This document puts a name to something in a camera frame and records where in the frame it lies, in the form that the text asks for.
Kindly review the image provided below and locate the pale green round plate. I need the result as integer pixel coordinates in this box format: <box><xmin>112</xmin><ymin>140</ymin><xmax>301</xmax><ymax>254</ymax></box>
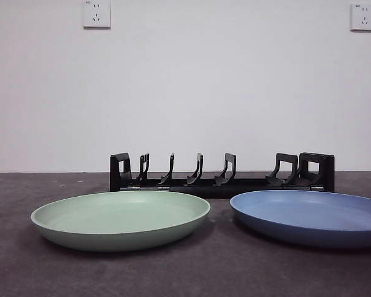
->
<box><xmin>30</xmin><ymin>191</ymin><xmax>211</xmax><ymax>252</ymax></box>

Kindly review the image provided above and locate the blue round plate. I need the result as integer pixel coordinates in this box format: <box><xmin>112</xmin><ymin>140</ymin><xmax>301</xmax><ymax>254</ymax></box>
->
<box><xmin>229</xmin><ymin>189</ymin><xmax>371</xmax><ymax>249</ymax></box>

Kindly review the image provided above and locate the black plate rack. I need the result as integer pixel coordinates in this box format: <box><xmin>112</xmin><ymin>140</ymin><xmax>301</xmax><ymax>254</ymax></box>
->
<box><xmin>109</xmin><ymin>152</ymin><xmax>335</xmax><ymax>199</ymax></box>

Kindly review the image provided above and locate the white wall power outlet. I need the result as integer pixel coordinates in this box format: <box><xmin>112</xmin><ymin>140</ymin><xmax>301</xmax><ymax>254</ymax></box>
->
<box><xmin>82</xmin><ymin>0</ymin><xmax>111</xmax><ymax>30</ymax></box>
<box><xmin>350</xmin><ymin>2</ymin><xmax>371</xmax><ymax>32</ymax></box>

